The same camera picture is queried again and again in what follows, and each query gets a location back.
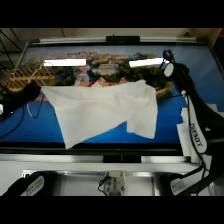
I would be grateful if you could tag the white shirt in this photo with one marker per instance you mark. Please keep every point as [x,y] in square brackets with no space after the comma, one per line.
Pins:
[100,110]

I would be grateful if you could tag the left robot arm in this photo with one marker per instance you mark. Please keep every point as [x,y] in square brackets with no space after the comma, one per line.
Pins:
[20,96]

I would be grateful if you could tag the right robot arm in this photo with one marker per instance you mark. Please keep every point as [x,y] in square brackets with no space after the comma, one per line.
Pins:
[210,126]

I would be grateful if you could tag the silver frame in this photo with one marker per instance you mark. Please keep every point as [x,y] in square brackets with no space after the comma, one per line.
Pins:
[83,173]

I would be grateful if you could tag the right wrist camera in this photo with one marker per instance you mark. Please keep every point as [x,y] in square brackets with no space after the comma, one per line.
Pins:
[167,55]

